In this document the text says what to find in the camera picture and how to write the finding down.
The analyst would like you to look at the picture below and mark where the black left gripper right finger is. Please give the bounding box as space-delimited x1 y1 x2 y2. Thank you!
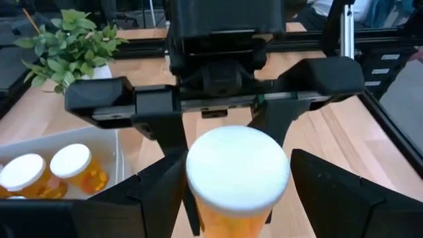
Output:
289 148 423 238

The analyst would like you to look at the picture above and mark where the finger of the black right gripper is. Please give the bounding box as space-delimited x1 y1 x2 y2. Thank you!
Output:
247 98 313 149
132 85 202 237

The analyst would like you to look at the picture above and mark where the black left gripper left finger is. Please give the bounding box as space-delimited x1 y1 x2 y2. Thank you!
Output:
0 151 188 238

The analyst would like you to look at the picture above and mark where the orange pill bottle white cap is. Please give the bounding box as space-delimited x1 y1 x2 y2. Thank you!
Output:
49 143 110 196
0 153 69 200
184 125 291 238

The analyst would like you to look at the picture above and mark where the white plastic basket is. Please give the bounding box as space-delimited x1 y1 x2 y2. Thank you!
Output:
0 125 126 201

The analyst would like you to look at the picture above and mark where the leafy potted plant white pot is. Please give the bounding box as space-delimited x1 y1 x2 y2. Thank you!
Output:
12 9 130 95

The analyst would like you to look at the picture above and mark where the person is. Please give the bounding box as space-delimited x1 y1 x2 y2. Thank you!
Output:
295 0 416 32

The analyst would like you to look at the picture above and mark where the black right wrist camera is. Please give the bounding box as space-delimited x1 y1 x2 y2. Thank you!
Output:
202 61 244 97

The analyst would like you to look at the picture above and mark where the yellow extension cable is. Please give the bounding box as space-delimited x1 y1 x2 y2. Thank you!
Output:
21 7 41 35

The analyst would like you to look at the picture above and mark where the silver aluminium bracket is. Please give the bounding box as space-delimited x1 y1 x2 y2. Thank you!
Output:
339 3 355 60

